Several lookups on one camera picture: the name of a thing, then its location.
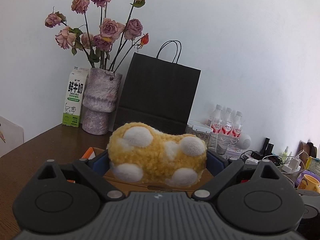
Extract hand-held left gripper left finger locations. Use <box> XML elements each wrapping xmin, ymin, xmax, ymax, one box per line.
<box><xmin>37</xmin><ymin>151</ymin><xmax>125</xmax><ymax>202</ymax></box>

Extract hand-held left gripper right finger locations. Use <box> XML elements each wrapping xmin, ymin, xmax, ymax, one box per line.
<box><xmin>192</xmin><ymin>150</ymin><xmax>283</xmax><ymax>202</ymax></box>

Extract red cardboard box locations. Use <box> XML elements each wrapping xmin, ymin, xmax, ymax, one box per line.
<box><xmin>66</xmin><ymin>147</ymin><xmax>250</xmax><ymax>198</ymax></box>

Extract yellow spotted plush toy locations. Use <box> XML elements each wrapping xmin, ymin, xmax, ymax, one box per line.
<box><xmin>107</xmin><ymin>121</ymin><xmax>208</xmax><ymax>187</ymax></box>

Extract clear seed container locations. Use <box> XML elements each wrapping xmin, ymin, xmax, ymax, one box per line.
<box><xmin>185</xmin><ymin>120</ymin><xmax>213</xmax><ymax>142</ymax></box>

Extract clear glass cup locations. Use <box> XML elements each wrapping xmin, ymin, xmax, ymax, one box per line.
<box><xmin>207</xmin><ymin>133</ymin><xmax>231</xmax><ymax>156</ymax></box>

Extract white tin box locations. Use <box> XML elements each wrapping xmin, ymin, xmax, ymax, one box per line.
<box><xmin>226</xmin><ymin>147</ymin><xmax>244</xmax><ymax>159</ymax></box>

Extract white round speaker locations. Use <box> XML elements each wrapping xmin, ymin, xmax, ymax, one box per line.
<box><xmin>236</xmin><ymin>133</ymin><xmax>252</xmax><ymax>151</ymax></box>

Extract red label water bottle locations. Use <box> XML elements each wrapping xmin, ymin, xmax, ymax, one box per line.
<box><xmin>232</xmin><ymin>111</ymin><xmax>244</xmax><ymax>139</ymax></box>
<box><xmin>208</xmin><ymin>104</ymin><xmax>224</xmax><ymax>136</ymax></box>
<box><xmin>222</xmin><ymin>107</ymin><xmax>234</xmax><ymax>138</ymax></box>

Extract black upright devices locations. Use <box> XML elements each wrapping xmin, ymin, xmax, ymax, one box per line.
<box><xmin>260</xmin><ymin>137</ymin><xmax>276</xmax><ymax>156</ymax></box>

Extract purple textured vase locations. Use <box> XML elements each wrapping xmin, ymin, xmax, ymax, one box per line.
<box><xmin>82</xmin><ymin>67</ymin><xmax>123</xmax><ymax>136</ymax></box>

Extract small spray bottle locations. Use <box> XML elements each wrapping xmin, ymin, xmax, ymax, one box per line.
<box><xmin>281</xmin><ymin>146</ymin><xmax>291</xmax><ymax>163</ymax></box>

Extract white green milk carton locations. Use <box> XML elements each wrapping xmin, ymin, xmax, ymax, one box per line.
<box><xmin>62</xmin><ymin>66</ymin><xmax>90</xmax><ymax>128</ymax></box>

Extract white plug charger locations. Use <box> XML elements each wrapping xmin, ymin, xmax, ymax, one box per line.
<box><xmin>282</xmin><ymin>156</ymin><xmax>302</xmax><ymax>174</ymax></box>

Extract black paper bag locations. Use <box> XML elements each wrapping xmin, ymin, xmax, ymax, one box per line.
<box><xmin>113</xmin><ymin>40</ymin><xmax>202</xmax><ymax>136</ymax></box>

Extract white board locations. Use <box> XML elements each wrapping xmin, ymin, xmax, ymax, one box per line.
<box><xmin>0</xmin><ymin>115</ymin><xmax>25</xmax><ymax>158</ymax></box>

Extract yellow mug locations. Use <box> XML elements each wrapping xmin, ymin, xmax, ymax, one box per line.
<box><xmin>297</xmin><ymin>174</ymin><xmax>320</xmax><ymax>194</ymax></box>

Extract printed paper box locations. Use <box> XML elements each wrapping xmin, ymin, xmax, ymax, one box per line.
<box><xmin>305</xmin><ymin>156</ymin><xmax>320</xmax><ymax>177</ymax></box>

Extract black round device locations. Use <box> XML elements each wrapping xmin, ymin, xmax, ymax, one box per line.
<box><xmin>297</xmin><ymin>190</ymin><xmax>320</xmax><ymax>233</ymax></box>

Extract dried pink roses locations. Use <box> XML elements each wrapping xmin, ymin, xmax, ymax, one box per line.
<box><xmin>44</xmin><ymin>0</ymin><xmax>158</xmax><ymax>71</ymax></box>

